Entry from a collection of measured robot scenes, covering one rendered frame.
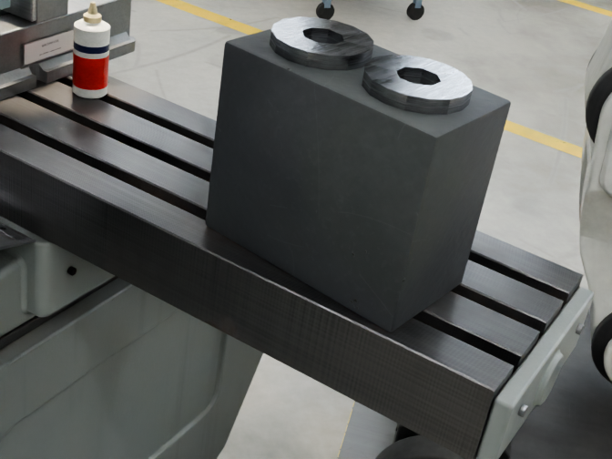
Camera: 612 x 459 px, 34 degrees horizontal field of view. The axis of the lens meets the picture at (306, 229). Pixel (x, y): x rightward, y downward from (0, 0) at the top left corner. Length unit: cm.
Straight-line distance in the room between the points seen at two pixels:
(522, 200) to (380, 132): 249
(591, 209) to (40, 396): 72
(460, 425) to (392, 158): 23
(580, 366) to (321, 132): 85
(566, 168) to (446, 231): 272
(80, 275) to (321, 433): 114
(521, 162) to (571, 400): 209
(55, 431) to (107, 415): 11
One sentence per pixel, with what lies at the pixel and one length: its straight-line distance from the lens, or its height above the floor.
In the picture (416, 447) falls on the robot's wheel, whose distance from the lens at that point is 130.
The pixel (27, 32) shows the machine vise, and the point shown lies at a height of 102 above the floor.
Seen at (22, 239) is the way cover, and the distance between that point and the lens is 104.
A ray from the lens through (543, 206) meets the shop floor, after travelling 326.
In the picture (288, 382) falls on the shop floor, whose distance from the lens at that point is 227.
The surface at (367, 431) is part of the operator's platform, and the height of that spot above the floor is 40.
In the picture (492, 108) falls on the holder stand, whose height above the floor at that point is 115.
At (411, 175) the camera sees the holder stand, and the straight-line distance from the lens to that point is 77.
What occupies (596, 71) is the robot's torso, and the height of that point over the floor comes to 104.
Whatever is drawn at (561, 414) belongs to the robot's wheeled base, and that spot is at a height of 57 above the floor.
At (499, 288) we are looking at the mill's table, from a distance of 94.
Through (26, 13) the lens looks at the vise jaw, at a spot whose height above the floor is 104.
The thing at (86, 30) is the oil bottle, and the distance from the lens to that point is 114.
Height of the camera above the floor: 145
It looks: 31 degrees down
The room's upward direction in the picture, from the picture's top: 10 degrees clockwise
